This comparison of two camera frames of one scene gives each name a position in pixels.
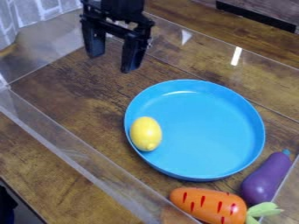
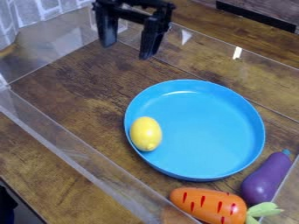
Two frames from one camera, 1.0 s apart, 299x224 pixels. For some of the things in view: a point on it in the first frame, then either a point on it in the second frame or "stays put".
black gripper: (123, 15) → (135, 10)
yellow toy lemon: (145, 133) stays put
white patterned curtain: (19, 13) stays put
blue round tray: (212, 129) stays put
